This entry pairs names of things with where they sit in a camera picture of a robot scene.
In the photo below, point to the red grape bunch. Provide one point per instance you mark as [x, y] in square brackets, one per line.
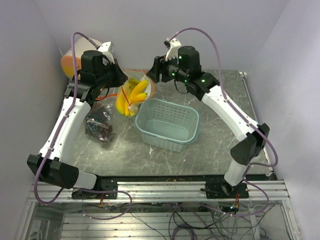
[100, 127]

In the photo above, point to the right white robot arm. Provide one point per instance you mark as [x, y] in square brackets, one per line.
[185, 68]

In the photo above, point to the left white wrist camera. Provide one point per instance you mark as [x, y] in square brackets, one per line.
[107, 49]

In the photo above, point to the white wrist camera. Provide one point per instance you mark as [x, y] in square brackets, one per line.
[173, 46]
[107, 49]

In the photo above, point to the light blue plastic basket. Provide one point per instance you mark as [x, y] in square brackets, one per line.
[167, 125]

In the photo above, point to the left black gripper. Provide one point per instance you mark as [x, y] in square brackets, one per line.
[120, 77]

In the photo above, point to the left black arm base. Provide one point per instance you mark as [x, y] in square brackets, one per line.
[104, 184]

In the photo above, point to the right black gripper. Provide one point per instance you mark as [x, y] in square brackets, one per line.
[159, 67]

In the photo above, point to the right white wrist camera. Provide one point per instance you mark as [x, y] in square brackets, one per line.
[173, 46]

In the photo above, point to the aluminium frame rail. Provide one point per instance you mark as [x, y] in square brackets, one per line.
[162, 192]

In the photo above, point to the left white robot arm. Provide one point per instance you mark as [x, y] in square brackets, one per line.
[98, 70]

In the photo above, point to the yellow banana bunch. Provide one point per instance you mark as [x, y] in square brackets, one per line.
[123, 102]

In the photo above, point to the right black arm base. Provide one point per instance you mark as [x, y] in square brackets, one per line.
[222, 190]

